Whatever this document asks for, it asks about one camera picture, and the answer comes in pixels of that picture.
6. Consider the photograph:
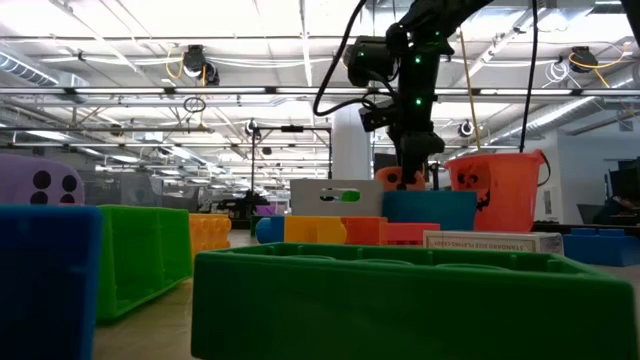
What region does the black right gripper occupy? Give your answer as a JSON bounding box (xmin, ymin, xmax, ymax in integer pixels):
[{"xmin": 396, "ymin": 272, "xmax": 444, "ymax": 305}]
[{"xmin": 392, "ymin": 97, "xmax": 446, "ymax": 190}]

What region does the orange-red brick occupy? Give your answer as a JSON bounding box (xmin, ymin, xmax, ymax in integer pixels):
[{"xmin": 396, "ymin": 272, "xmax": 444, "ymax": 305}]
[{"xmin": 386, "ymin": 221, "xmax": 441, "ymax": 247}]

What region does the card deck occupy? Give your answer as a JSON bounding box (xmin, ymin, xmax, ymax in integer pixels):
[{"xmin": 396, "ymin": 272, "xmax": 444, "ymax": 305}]
[{"xmin": 423, "ymin": 229, "xmax": 565, "ymax": 255}]

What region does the blue square stud brick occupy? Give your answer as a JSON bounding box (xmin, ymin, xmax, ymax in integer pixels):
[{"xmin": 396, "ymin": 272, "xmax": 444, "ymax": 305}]
[{"xmin": 562, "ymin": 227, "xmax": 640, "ymax": 268}]

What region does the yellow three-stud brick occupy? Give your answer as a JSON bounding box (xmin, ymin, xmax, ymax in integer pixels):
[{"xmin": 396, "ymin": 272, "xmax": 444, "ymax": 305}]
[{"xmin": 188, "ymin": 213, "xmax": 233, "ymax": 259}]

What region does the bright green toy block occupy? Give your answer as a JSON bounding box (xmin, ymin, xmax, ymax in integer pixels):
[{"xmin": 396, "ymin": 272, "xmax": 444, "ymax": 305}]
[{"xmin": 94, "ymin": 204, "xmax": 195, "ymax": 321}]

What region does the teal plastic bin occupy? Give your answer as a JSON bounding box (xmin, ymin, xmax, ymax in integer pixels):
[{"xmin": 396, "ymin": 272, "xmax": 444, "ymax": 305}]
[{"xmin": 382, "ymin": 189, "xmax": 479, "ymax": 232}]

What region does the white building column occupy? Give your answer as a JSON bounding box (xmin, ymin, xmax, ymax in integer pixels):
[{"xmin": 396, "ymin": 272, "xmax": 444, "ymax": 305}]
[{"xmin": 332, "ymin": 102, "xmax": 372, "ymax": 181}]

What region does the orange toy block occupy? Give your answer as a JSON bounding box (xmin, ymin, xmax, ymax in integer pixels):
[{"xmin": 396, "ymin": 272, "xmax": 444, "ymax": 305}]
[{"xmin": 341, "ymin": 215, "xmax": 390, "ymax": 246}]

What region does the orange pumpkin bucket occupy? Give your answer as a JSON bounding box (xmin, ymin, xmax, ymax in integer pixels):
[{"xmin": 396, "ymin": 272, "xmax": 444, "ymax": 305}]
[{"xmin": 443, "ymin": 148, "xmax": 553, "ymax": 234}]

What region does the light grey plastic bin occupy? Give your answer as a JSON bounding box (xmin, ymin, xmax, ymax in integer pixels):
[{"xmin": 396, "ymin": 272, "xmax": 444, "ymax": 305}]
[{"xmin": 289, "ymin": 178, "xmax": 385, "ymax": 218}]

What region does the yellow toy block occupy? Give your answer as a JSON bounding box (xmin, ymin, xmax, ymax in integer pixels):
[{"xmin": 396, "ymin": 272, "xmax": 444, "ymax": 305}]
[{"xmin": 283, "ymin": 215, "xmax": 348, "ymax": 245}]

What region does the dark green flat brick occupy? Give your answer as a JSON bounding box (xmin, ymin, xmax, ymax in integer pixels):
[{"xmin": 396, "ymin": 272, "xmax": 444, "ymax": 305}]
[{"xmin": 189, "ymin": 242, "xmax": 640, "ymax": 360}]

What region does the purple background bin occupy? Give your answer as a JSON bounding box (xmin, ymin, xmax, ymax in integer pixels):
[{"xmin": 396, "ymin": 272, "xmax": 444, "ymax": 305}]
[{"xmin": 257, "ymin": 202, "xmax": 290, "ymax": 217}]

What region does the person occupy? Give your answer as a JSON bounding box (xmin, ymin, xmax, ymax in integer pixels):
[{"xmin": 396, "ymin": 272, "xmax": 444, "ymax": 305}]
[{"xmin": 602, "ymin": 193, "xmax": 640, "ymax": 226}]

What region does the black desk monitor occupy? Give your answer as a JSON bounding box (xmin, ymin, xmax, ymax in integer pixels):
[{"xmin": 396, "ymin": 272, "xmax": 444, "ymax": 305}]
[{"xmin": 607, "ymin": 158, "xmax": 640, "ymax": 199}]

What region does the long ceiling light bar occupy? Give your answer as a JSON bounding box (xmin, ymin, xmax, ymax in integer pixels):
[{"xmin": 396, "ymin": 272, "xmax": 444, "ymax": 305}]
[{"xmin": 0, "ymin": 85, "xmax": 640, "ymax": 97}]

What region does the taupe plastic bin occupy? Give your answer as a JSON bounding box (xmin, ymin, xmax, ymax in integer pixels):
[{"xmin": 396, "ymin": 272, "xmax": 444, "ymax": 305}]
[{"xmin": 79, "ymin": 171, "xmax": 165, "ymax": 207}]

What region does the blue rounded toy block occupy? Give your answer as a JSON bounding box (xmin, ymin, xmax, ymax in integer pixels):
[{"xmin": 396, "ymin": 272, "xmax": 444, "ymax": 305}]
[{"xmin": 0, "ymin": 204, "xmax": 103, "ymax": 360}]

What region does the purple foam die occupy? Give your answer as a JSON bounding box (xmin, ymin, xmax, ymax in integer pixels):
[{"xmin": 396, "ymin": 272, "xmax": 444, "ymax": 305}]
[{"xmin": 0, "ymin": 153, "xmax": 86, "ymax": 206}]

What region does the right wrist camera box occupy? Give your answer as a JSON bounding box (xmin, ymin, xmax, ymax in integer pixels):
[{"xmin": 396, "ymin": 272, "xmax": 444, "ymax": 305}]
[{"xmin": 358, "ymin": 101, "xmax": 397, "ymax": 132}]

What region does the yellow hanging cable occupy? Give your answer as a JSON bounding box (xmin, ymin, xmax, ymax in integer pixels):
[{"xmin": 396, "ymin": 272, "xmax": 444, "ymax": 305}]
[{"xmin": 458, "ymin": 30, "xmax": 482, "ymax": 151}]

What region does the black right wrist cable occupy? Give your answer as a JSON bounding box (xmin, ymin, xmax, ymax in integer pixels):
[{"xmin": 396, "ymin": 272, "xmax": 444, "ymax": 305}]
[{"xmin": 312, "ymin": 0, "xmax": 401, "ymax": 118}]

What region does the silver ceiling air duct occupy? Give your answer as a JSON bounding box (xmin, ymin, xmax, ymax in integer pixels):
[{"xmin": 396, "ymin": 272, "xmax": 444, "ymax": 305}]
[
  {"xmin": 0, "ymin": 49, "xmax": 61, "ymax": 87},
  {"xmin": 492, "ymin": 74, "xmax": 640, "ymax": 146}
]

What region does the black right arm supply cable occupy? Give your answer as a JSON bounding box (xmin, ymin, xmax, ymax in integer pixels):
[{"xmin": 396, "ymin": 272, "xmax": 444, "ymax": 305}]
[{"xmin": 518, "ymin": 0, "xmax": 540, "ymax": 154}]

